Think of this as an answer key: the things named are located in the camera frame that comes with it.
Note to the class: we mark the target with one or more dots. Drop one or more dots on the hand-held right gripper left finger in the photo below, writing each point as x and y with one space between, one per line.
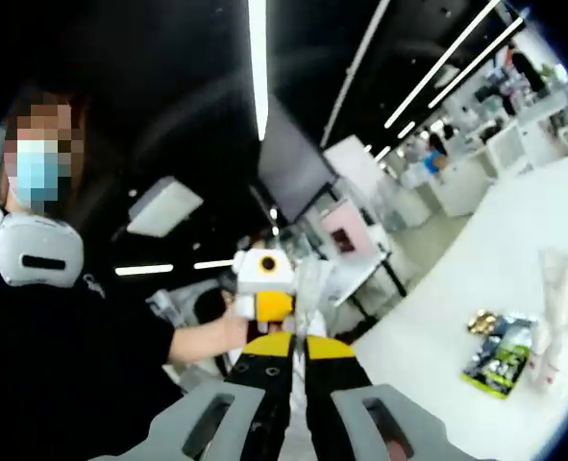
247 403

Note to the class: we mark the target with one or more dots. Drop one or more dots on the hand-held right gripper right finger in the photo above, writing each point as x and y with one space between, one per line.
346 418

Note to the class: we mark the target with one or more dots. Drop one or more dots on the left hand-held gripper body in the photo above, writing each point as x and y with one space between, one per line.
252 278

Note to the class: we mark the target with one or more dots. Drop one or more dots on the white blue sachet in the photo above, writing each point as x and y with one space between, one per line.
310 288

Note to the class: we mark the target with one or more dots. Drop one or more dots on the black green sachet packet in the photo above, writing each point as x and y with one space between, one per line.
497 370

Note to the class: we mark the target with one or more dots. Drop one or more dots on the gold foil packet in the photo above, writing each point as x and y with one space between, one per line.
483 322

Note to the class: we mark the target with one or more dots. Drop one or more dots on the small clear skincare bottle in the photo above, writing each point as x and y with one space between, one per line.
539 346

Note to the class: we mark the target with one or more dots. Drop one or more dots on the slim red-label skincare bottle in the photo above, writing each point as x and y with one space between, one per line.
553 365

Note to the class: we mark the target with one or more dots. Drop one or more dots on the white skincare tube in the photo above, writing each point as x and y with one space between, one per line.
557 288

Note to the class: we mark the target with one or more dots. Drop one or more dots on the person's left hand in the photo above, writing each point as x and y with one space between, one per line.
233 331

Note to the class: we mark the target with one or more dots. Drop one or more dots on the short light strip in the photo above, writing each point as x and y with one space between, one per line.
144 270
214 264

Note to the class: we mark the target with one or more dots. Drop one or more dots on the white standing desk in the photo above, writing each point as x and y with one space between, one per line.
355 278

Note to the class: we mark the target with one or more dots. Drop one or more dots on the square light panel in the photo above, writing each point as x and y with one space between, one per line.
165 206

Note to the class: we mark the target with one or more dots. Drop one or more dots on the pink poster board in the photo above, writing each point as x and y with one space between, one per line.
355 225

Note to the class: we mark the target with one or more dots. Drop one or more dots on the large display screen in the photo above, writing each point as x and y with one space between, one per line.
293 168

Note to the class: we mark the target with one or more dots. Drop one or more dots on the person in black shirt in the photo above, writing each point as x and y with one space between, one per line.
48 360

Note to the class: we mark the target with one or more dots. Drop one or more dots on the long light strip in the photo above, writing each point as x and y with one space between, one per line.
259 72
442 62
476 62

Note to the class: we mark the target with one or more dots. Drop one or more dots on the white chest device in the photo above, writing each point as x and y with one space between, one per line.
48 235

